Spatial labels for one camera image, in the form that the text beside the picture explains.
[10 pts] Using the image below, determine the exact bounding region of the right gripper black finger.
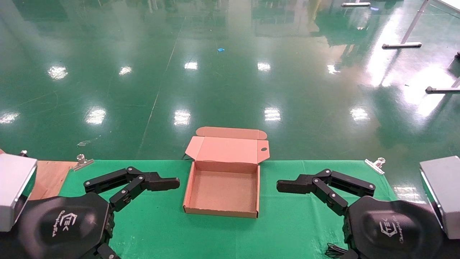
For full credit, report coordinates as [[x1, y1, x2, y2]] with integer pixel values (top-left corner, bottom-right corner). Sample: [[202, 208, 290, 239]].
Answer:
[[277, 169, 376, 216]]

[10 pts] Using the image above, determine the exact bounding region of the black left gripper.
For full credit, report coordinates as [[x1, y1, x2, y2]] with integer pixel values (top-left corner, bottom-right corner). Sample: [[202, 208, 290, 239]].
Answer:
[[16, 167, 180, 259]]

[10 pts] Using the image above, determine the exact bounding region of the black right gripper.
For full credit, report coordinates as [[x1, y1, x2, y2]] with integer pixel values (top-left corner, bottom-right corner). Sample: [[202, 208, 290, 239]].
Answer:
[[340, 196, 444, 259]]

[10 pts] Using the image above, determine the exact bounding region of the open brown cardboard box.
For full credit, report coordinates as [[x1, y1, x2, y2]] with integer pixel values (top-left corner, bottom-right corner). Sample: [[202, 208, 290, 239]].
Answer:
[[183, 126, 270, 219]]

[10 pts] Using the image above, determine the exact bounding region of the green table cloth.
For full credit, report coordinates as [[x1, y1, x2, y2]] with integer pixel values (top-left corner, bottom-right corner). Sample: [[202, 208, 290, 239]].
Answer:
[[59, 159, 397, 259]]

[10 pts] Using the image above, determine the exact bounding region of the silver metal spring clip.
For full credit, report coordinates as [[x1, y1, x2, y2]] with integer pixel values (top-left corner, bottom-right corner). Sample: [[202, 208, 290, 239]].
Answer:
[[364, 157, 386, 175], [72, 154, 95, 171]]

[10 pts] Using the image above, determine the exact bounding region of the plywood board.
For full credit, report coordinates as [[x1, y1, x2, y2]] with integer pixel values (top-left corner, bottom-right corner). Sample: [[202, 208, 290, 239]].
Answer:
[[28, 160, 78, 200]]

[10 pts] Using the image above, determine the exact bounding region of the grey table foot bar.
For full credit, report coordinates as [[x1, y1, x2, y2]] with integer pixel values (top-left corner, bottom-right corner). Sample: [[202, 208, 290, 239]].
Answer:
[[426, 77, 460, 94]]

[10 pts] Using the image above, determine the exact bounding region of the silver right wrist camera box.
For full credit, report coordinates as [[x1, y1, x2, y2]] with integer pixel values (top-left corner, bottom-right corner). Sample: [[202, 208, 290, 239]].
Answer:
[[419, 156, 460, 240]]

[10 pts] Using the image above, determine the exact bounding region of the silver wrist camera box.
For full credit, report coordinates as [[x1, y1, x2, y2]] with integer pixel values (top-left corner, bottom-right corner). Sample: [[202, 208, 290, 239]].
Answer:
[[419, 156, 460, 240], [0, 154, 37, 232]]

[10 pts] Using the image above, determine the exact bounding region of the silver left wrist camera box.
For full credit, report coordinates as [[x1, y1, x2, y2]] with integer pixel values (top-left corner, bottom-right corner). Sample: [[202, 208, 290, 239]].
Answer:
[[0, 154, 37, 232]]

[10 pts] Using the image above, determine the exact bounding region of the white table frame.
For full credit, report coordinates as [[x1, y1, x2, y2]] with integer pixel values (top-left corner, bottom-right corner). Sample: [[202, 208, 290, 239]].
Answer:
[[382, 0, 460, 49]]

